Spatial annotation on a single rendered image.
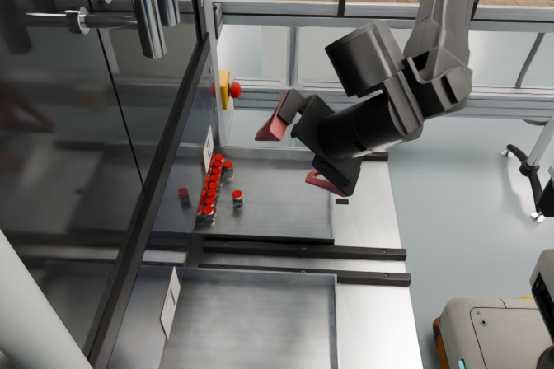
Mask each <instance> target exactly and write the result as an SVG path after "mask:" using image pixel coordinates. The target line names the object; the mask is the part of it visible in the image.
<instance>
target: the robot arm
mask: <svg viewBox="0 0 554 369"><path fill-rule="evenodd" d="M553 1H554V0H553ZM473 3H474V0H420V5H419V8H418V12H417V16H416V19H415V24H414V26H413V29H412V32H411V36H410V38H409V39H408V41H407V42H406V45H405V47H404V49H403V52H402V51H401V49H400V47H399V45H398V44H397V42H396V40H395V38H394V36H393V34H392V32H391V31H390V29H389V27H388V25H387V23H386V22H385V21H382V20H378V21H375V22H371V23H368V24H367V25H365V26H362V27H360V28H357V29H355V30H354V31H352V32H350V33H349V34H348V35H345V36H343V37H341V38H339V39H338V40H335V41H334V42H333V43H331V44H329V45H328V46H327V47H325V48H324V50H325V51H326V54H327V56H328V58H329V59H330V61H331V64H332V66H333V68H334V69H335V72H336V75H337V76H338V78H339V80H340V83H341V85H342V86H343V88H344V90H345V93H346V95H347V96H348V97H351V96H354V95H357V96H358V98H361V97H364V96H366V95H369V94H371V93H373V92H375V91H378V90H381V89H382V91H383V93H381V94H379V95H377V96H374V97H371V98H369V99H367V100H364V101H362V102H359V103H358V104H355V105H352V106H350V107H348V108H346V109H343V110H340V111H338V112H335V111H334V110H333V109H332V108H331V107H329V106H328V105H327V104H326V103H325V102H324V101H323V100H322V99H321V98H320V97H319V96H318V95H311V96H309V97H307V98H304V97H303V96H302V95H301V94H300V93H299V92H298V91H296V90H295V89H291V90H289V91H286V92H285V94H284V96H283V98H282V100H281V101H280V103H279V104H278V106H277V108H276V110H275V112H274V113H273V114H272V116H271V117H270V118H269V119H268V121H267V122H266V123H265V124H264V125H263V126H262V127H261V129H260V130H259V131H258V132H257V134H256V136H255V140H256V141H274V142H278V141H281V139H282V137H283V136H284V133H285V131H286V128H287V127H288V125H290V124H291V123H292V122H293V119H294V117H295V115H296V114H297V112H299V113H300V114H301V115H302V116H301V118H300V120H299V121H298V123H296V124H294V126H293V129H292V131H291V133H290V136H291V138H297V139H298V140H300V141H301V142H302V143H303V144H304V145H305V146H306V147H308V148H309V149H310V150H311V151H312V152H313V153H315V154H316V155H315V157H314V159H313V161H312V166H313V167H314V168H315V169H314V170H312V171H311V172H309V173H308V174H307V177H306V179H305V182H306V183H308V184H310V185H315V186H317V187H320V188H322V189H325V190H327V191H329V192H332V193H333V194H337V195H339V196H341V197H343V198H345V197H349V196H352V195H353V193H354V189H355V186H356V184H357V181H358V178H359V174H360V172H361V168H360V166H361V163H362V160H363V158H364V155H366V154H369V153H371V152H376V151H379V150H382V149H385V148H388V147H393V146H396V145H398V144H402V143H404V142H409V141H412V140H415V139H417V138H418V137H419V136H420V135H421V134H422V131H423V127H424V122H425V121H426V120H427V119H432V118H435V117H439V116H441V115H445V114H450V113H453V112H455V111H459V110H462V109H463V108H464V107H465V106H466V105H467V102H468V99H469V95H470V93H471V92H472V75H473V70H471V69H470V68H469V67H468V64H469V58H470V54H471V51H470V49H469V39H468V37H469V26H470V20H471V15H472V7H473ZM319 175H323V176H324V177H325V178H326V179H327V180H322V179H318V178H316V177H317V176H319ZM328 180H329V181H328Z"/></svg>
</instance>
